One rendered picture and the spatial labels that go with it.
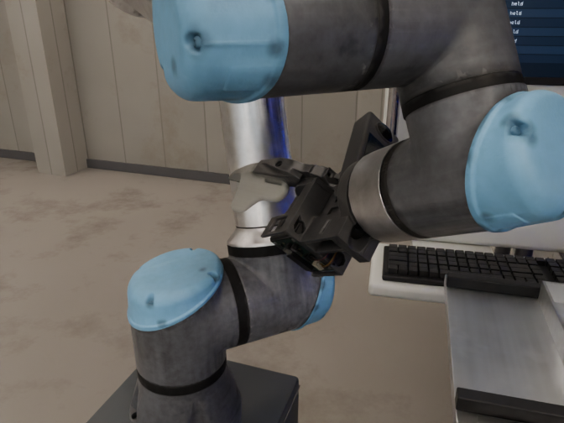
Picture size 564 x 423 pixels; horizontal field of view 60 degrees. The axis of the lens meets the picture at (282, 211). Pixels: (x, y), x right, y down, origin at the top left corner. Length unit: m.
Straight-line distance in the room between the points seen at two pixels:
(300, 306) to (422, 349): 1.59
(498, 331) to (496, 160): 0.53
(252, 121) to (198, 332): 0.26
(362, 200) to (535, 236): 0.90
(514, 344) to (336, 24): 0.59
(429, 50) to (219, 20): 0.13
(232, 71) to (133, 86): 4.04
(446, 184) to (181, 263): 0.39
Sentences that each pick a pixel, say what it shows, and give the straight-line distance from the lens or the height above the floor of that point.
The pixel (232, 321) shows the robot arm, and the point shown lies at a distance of 0.61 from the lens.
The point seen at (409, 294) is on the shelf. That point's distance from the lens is 1.01.
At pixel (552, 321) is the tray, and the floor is 0.90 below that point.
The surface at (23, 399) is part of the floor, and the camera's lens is 2.13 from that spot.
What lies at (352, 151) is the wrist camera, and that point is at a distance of 0.46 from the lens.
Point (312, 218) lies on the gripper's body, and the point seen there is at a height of 1.14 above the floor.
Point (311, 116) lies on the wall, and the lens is 3.65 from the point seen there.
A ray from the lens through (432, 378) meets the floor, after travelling 2.07.
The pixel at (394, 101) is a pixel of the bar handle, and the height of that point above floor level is 1.14.
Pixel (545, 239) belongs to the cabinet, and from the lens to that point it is 1.25.
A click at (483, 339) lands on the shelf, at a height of 0.88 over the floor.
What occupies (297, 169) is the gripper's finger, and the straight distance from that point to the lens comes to 0.47.
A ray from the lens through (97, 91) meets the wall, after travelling 4.51.
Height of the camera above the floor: 1.31
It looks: 22 degrees down
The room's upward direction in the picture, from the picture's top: straight up
